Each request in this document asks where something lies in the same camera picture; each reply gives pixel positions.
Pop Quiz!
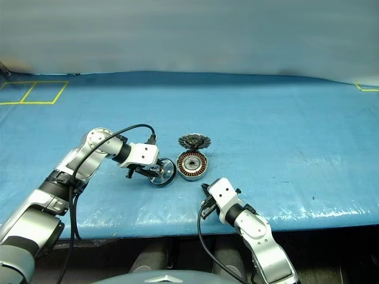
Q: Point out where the blue plastic table cover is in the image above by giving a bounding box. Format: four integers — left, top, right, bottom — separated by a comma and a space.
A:
0, 70, 379, 240

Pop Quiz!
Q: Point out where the grey rounded cylinder shape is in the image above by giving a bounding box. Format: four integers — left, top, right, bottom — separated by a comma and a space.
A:
211, 239, 246, 277
130, 242, 169, 275

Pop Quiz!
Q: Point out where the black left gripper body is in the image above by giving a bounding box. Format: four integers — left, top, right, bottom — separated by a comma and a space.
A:
126, 164, 151, 180

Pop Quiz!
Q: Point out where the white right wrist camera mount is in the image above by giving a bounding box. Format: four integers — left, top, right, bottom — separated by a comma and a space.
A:
207, 177, 242, 224

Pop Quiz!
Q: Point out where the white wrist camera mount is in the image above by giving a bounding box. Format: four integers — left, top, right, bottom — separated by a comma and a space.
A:
207, 177, 242, 224
118, 142, 160, 169

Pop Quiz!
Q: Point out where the grey finned motor cap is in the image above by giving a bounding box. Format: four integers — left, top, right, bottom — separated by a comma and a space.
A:
178, 133, 213, 151

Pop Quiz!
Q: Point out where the grey robot torso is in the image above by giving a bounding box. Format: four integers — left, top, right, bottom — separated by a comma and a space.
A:
94, 269, 246, 284

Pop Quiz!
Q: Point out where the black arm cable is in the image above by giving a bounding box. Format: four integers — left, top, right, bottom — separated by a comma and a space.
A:
197, 204, 246, 284
56, 124, 157, 284

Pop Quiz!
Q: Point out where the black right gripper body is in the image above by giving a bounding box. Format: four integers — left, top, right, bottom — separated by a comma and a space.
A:
200, 196, 220, 220

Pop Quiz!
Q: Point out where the copper wound motor stator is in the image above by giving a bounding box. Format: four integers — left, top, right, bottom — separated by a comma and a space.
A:
176, 150, 209, 182

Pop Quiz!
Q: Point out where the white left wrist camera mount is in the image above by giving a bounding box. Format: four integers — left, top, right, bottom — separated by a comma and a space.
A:
118, 142, 160, 169

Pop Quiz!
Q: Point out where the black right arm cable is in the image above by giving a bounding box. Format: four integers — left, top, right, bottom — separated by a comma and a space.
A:
197, 204, 246, 284

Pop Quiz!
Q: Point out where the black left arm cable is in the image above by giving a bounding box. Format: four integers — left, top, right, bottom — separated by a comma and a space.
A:
56, 124, 157, 284

